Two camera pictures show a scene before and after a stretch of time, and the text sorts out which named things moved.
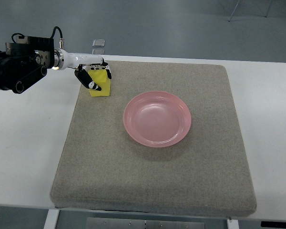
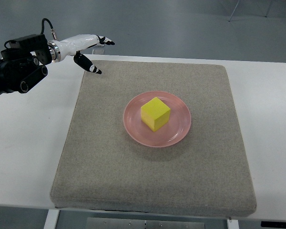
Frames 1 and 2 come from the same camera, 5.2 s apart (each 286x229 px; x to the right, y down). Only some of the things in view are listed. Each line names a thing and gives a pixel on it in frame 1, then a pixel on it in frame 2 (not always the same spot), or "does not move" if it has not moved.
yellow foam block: [100, 78] → [155, 114]
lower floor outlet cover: [98, 51] does not move
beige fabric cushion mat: [165, 142] does not move
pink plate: [157, 119] does not move
